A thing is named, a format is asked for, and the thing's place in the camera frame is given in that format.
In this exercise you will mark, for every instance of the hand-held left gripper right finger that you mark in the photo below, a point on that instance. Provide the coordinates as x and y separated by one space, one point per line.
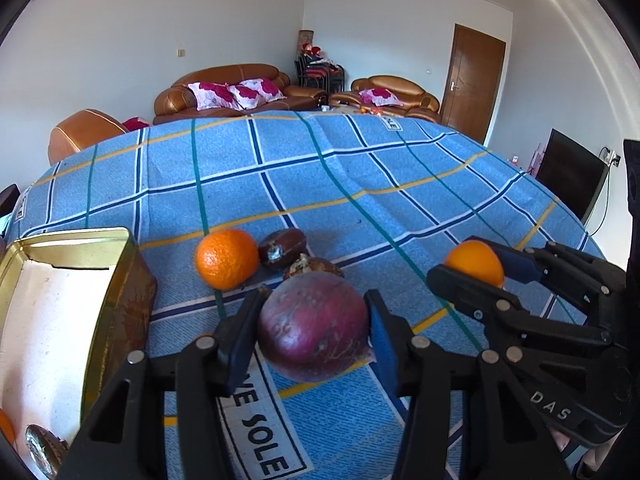
382 345

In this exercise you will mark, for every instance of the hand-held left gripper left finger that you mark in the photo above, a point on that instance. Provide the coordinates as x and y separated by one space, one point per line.
245 340

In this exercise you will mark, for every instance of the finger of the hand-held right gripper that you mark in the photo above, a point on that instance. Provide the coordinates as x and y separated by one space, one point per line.
522 265
465 292

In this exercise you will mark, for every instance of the orange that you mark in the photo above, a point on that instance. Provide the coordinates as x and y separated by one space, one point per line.
5 427
475 260
226 259

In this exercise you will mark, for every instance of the purple round fruit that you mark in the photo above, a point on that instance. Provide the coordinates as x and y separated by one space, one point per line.
312 325

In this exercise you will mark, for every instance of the dark brown fruit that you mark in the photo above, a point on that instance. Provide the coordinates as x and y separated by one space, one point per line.
312 267
285 247
42 447

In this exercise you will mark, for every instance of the gold tin box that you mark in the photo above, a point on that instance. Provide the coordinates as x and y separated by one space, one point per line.
125 320

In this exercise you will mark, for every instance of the person's right hand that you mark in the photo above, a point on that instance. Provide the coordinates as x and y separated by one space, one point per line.
592 462

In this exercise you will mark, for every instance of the black flat television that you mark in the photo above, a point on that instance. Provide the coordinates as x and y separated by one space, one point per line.
567 175

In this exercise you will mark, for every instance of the blue plaid blanket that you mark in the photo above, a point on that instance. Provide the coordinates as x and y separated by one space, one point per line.
350 170

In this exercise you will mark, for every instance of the brown wooden door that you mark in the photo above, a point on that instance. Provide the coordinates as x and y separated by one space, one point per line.
472 85

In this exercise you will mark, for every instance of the brown leather armchair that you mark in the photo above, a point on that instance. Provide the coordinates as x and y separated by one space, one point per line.
420 100

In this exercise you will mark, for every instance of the white paper liner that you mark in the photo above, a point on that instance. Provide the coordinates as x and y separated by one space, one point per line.
50 350

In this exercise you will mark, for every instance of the floral pink white pillow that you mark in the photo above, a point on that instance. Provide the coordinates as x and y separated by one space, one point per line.
257 92
212 96
380 96

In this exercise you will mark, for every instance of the cluttered coffee table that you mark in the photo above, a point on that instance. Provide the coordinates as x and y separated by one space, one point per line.
355 108

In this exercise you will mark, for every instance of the red pillow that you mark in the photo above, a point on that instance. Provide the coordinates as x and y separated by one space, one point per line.
136 123

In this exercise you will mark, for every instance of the brown leather three-seat sofa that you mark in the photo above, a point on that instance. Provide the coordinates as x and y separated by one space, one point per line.
175 100

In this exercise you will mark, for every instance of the stack of dark chairs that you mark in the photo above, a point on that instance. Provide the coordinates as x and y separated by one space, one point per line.
320 75

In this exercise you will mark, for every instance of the brown leather chair back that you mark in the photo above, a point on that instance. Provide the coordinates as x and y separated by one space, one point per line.
85 132

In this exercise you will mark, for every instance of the dark round stool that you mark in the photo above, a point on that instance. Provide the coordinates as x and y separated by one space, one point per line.
7 199

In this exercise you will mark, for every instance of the red plush toy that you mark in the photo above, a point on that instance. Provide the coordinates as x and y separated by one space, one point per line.
310 50

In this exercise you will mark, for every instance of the tall patterned cylinder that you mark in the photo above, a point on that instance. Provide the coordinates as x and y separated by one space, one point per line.
306 37

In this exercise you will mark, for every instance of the wall power outlet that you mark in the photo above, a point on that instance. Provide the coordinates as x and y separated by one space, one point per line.
611 156

